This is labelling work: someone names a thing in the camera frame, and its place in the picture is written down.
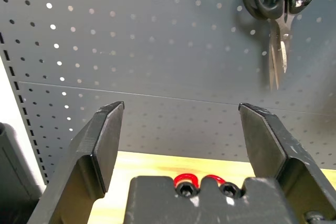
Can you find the grey metal pegboard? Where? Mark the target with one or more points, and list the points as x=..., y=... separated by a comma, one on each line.
x=157, y=51

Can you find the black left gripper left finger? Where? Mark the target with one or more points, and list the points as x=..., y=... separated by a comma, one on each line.
x=86, y=155

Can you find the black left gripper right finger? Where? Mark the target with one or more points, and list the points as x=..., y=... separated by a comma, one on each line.
x=275, y=150

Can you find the large black hard case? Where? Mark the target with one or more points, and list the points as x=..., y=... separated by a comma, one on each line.
x=13, y=169

